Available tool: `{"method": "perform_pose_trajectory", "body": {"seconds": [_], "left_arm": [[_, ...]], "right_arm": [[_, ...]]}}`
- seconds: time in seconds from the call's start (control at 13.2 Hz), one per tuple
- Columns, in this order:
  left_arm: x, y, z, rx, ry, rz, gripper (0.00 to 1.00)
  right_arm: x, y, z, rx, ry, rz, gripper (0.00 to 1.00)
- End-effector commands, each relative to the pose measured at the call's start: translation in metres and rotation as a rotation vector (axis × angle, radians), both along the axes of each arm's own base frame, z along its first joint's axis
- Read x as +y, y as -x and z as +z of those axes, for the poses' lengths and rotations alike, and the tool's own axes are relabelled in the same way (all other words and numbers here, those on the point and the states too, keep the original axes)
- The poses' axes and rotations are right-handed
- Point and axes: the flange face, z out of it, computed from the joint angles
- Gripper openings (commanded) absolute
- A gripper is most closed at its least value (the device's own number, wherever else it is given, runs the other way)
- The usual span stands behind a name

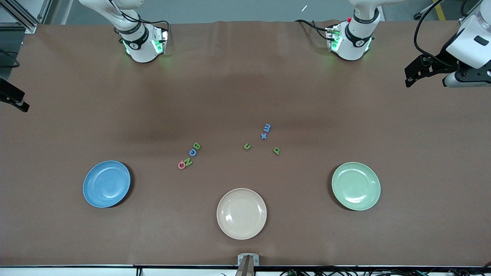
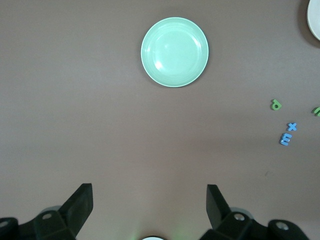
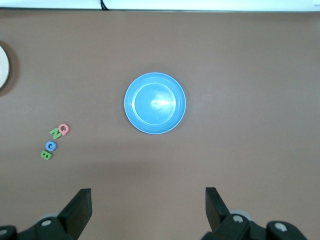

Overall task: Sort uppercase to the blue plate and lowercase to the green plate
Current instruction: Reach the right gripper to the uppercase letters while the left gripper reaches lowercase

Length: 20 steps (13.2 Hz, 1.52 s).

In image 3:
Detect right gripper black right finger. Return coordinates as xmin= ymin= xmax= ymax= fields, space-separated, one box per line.
xmin=199 ymin=186 xmax=308 ymax=240

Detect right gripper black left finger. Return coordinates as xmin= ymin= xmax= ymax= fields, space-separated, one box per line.
xmin=0 ymin=187 xmax=94 ymax=240

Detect green foam letter B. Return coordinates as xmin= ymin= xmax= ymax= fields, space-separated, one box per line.
xmin=40 ymin=149 xmax=54 ymax=161

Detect blue foam letter C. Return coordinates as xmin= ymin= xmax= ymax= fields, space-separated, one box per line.
xmin=45 ymin=140 xmax=59 ymax=153

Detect green foam letter N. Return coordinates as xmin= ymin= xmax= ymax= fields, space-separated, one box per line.
xmin=49 ymin=127 xmax=62 ymax=140

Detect pink foam letter Q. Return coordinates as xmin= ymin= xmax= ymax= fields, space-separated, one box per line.
xmin=58 ymin=123 xmax=70 ymax=137

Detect blue plate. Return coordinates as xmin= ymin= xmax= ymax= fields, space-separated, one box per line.
xmin=123 ymin=72 xmax=187 ymax=135

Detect beige plate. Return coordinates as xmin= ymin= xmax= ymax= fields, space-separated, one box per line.
xmin=0 ymin=46 xmax=11 ymax=90

